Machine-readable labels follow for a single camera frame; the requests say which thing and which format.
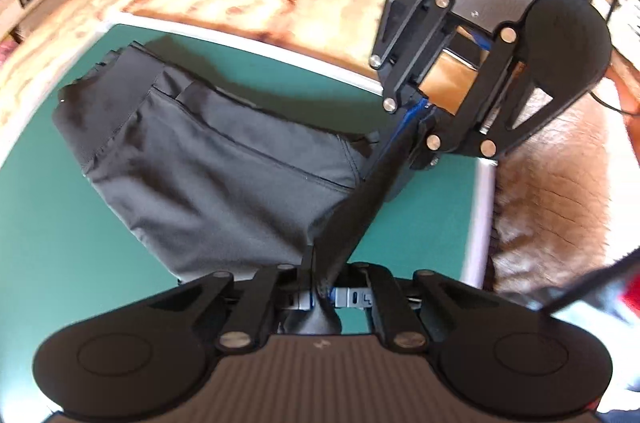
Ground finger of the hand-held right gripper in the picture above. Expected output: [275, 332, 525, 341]
[369, 0, 458, 140]
[407, 23, 568, 171]

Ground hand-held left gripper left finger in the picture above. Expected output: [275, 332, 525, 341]
[175, 248, 318, 352]

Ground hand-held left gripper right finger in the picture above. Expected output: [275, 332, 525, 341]
[332, 263, 481, 350]

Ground black pants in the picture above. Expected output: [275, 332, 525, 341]
[52, 40, 426, 336]

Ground black cable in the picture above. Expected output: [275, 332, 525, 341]
[590, 0, 640, 116]

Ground green board with silver frame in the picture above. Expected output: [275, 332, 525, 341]
[0, 19, 501, 421]

